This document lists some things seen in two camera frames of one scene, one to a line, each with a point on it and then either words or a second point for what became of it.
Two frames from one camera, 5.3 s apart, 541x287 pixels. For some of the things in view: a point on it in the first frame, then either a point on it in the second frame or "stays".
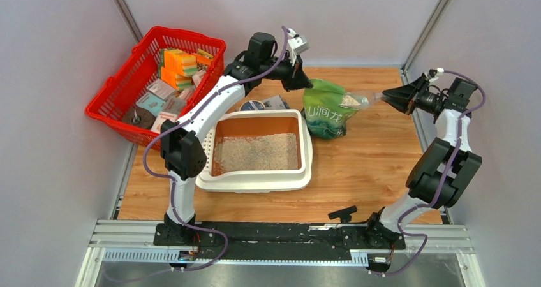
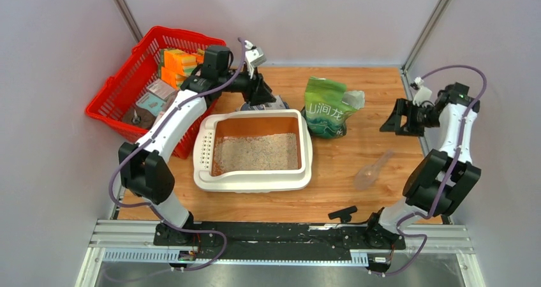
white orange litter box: x=255 y=151 stays
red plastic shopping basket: x=126 y=85 stays
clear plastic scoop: x=356 y=100 -> x=366 y=177
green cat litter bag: x=325 y=118 stays
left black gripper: x=295 y=78 -> x=258 y=91
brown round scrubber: x=136 y=116 stays
